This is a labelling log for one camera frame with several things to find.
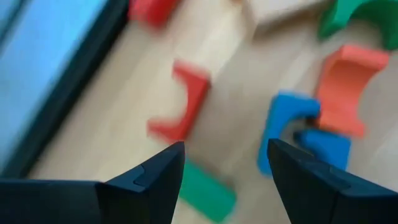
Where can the red cylinder block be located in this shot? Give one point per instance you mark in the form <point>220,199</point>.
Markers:
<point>152,11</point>

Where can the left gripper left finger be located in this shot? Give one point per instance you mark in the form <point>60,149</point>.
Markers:
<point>140,199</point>

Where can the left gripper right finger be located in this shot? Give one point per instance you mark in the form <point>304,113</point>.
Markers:
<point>326,199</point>

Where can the blue arch block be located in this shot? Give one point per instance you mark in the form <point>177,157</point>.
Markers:
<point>326,146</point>
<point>286,107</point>

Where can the orange arch block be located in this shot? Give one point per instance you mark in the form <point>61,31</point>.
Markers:
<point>342,93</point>

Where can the green cylinder block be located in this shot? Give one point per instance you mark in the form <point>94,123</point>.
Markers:
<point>208,196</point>

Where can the natural wood arch block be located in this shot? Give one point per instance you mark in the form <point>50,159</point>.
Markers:
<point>280,12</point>

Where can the green arch block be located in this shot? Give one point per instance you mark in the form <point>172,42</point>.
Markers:
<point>339,15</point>

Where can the red arch block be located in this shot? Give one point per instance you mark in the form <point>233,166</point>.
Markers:
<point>194,93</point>

